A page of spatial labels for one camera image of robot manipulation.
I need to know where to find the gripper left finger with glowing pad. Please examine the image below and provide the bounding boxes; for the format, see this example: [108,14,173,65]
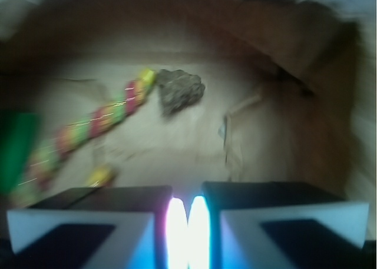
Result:
[7,185,189,268]

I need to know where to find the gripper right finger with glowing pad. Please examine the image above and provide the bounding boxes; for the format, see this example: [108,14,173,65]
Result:
[188,181,369,268]

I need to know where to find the grey-brown rock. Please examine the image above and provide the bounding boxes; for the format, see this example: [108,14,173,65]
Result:
[156,69,206,117]

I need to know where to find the brown paper bag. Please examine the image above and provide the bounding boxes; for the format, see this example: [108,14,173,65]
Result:
[1,0,376,210]

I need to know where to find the green plastic cylinder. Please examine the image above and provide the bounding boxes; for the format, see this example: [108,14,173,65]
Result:
[1,110,39,194]

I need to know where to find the multicolour twisted rope toy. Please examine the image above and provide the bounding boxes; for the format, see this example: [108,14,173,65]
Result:
[10,68,157,207]

